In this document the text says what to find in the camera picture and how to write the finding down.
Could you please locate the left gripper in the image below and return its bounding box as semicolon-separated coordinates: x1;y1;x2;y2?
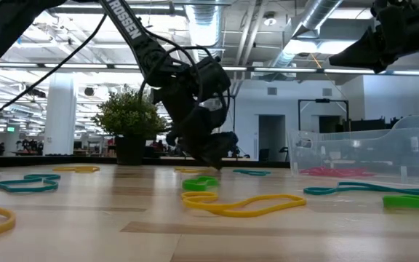
172;56;238;171

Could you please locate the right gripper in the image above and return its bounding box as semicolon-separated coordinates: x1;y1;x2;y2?
328;0;419;74

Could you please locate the green rubber band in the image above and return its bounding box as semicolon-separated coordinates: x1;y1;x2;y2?
382;194;419;213
181;175;220;192

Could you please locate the teal rubber band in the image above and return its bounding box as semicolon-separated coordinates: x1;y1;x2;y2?
232;168;272;177
303;181;419;197
0;173;60;194

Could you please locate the red rubber band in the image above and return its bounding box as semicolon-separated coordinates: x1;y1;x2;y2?
318;167;376;178
299;167;338;178

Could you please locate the green potted plant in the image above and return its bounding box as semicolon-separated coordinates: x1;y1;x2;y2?
91;89;167;167

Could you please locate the white square column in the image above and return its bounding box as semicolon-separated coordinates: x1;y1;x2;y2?
43;72;78;156

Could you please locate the silver ceiling duct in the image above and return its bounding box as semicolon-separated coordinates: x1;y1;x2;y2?
184;0;226;50
267;0;343;70

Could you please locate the black stand frame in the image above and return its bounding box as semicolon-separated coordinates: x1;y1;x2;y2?
297;98;350;132

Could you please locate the black aluminium table frame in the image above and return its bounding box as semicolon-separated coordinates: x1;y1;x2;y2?
0;155;291;169

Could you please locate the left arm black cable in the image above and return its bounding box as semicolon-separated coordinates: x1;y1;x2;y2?
0;13;108;127

